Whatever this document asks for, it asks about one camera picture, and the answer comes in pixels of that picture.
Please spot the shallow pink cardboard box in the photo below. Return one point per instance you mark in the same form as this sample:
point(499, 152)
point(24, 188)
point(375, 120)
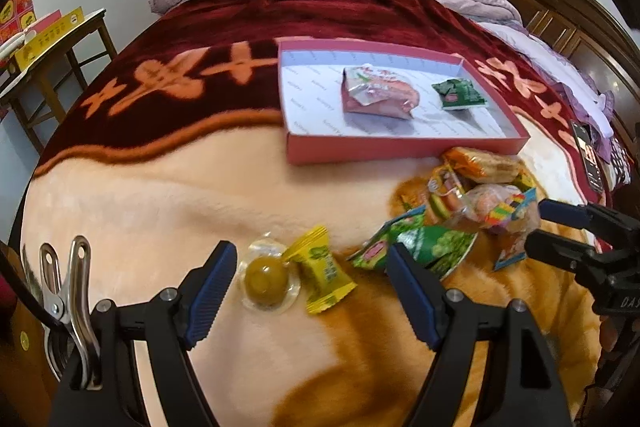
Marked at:
point(320, 107)

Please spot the clear rainbow-striped snack packet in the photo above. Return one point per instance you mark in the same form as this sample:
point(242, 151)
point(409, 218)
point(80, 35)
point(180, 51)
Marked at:
point(495, 207)

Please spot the purple frilled pillow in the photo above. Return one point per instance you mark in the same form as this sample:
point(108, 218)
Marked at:
point(565, 67)

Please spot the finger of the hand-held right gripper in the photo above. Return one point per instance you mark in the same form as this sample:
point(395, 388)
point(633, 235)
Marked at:
point(560, 213)
point(555, 247)

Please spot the metal spring clip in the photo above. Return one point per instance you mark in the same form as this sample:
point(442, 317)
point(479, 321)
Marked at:
point(80, 267)

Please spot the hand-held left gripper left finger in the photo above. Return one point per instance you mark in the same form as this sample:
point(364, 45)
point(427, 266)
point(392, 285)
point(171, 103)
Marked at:
point(212, 292)

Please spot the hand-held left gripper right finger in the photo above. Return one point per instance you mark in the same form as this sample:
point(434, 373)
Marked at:
point(410, 292)

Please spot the red and cream floral blanket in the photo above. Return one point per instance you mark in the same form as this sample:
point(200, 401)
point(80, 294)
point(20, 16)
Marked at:
point(200, 197)

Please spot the large green snack packet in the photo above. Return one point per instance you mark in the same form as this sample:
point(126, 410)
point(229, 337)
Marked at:
point(445, 247)

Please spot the yellow cardboard box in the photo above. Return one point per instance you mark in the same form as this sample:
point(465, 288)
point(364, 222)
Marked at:
point(50, 34)

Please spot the brown wooden cabinet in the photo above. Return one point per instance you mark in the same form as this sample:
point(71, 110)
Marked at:
point(20, 357)

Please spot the red wall poster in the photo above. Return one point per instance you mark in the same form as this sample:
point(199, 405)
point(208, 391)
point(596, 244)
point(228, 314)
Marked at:
point(17, 12)

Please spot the orange cracker packet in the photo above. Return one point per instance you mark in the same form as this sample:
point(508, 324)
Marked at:
point(485, 167)

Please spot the wooden headboard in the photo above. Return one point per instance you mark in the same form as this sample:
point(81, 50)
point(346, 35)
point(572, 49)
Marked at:
point(565, 22)

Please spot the black smartphone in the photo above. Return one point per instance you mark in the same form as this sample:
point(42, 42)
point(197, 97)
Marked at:
point(589, 157)

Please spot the wooden side table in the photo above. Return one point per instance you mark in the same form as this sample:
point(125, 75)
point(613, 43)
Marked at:
point(30, 97)

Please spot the burger gummy packet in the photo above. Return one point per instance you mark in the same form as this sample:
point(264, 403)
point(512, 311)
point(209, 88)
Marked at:
point(442, 202)

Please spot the yellow-green jelly cup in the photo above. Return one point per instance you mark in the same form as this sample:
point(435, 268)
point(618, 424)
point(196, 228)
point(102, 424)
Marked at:
point(265, 279)

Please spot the small green snack packet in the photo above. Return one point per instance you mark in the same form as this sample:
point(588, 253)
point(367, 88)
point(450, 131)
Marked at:
point(375, 249)
point(462, 94)

